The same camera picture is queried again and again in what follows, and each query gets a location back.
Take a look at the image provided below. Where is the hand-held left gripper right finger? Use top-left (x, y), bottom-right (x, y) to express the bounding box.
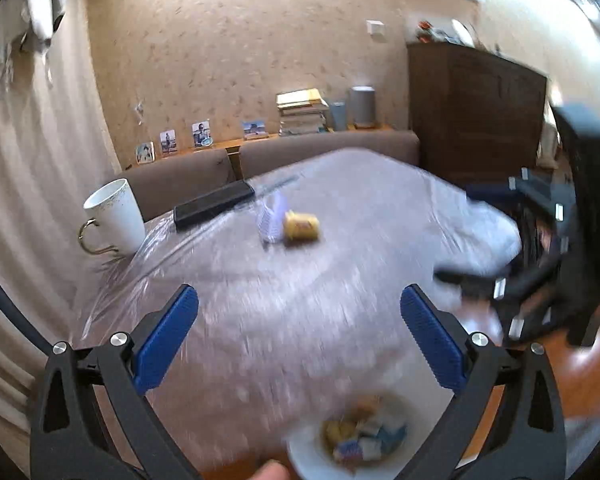
top-left (400, 284), bottom-right (567, 480)

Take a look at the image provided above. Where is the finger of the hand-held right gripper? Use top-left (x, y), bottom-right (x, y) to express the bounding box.
top-left (434, 245), bottom-right (578, 346)
top-left (465, 170), bottom-right (576, 223)

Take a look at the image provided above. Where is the yellow snack packet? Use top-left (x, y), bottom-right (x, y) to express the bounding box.
top-left (283, 211), bottom-right (320, 241)

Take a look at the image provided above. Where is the beige curtain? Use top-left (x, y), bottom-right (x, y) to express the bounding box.
top-left (0, 55), bottom-right (126, 441)

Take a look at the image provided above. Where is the person's left hand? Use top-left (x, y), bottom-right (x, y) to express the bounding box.
top-left (252, 461), bottom-right (291, 480)

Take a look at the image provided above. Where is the stack of books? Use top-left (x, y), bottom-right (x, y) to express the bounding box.
top-left (275, 88), bottom-right (330, 137)

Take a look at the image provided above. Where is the yellow wrapper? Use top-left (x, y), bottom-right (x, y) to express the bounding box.
top-left (322, 420), bottom-right (357, 445)

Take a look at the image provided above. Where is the black curved pole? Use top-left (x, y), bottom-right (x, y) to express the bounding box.
top-left (0, 255), bottom-right (48, 361)

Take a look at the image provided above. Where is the white mug with gold handle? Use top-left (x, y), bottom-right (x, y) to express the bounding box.
top-left (77, 178), bottom-right (147, 257)

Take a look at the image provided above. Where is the black flat case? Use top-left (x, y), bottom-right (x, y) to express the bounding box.
top-left (173, 180), bottom-right (256, 232)

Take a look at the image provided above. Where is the purple white box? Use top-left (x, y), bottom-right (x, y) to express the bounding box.
top-left (257, 192), bottom-right (287, 243)

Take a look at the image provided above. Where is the pen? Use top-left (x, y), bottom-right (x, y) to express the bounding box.
top-left (254, 175), bottom-right (301, 196)

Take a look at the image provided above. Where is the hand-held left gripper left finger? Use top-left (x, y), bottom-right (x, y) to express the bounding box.
top-left (30, 284), bottom-right (201, 480)

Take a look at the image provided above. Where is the blue wrapper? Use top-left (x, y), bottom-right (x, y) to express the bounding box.
top-left (379, 424), bottom-right (407, 450)

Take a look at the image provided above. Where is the small grey container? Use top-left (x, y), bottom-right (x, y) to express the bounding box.
top-left (328, 101), bottom-right (348, 132)

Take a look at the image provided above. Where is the dark wooden cabinet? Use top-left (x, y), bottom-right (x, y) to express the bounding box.
top-left (406, 41), bottom-right (548, 186)

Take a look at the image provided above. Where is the white plastic bin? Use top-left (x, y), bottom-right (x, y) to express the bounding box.
top-left (286, 391), bottom-right (416, 480)

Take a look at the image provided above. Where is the grey cylindrical speaker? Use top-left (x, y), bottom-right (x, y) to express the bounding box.
top-left (350, 86), bottom-right (377, 128)

